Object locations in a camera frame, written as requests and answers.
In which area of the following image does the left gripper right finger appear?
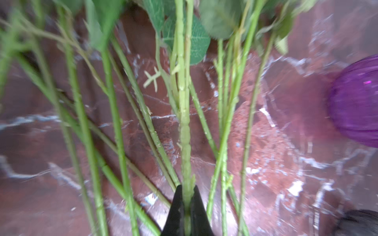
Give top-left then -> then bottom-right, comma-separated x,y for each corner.
190,186 -> 214,236

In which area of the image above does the purple glass vase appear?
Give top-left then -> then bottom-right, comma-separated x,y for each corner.
327,54 -> 378,148

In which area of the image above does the red pink artificial rose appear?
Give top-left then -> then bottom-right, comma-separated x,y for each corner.
199,1 -> 266,236

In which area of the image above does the white artificial rose bunch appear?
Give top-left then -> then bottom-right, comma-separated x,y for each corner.
1,1 -> 160,236

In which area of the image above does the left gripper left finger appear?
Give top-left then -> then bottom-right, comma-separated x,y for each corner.
160,185 -> 185,236

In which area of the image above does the dark red glass vase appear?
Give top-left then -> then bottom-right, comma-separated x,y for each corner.
331,209 -> 378,236

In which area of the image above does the peach cream artificial flower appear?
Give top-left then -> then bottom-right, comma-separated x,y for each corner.
85,1 -> 180,236

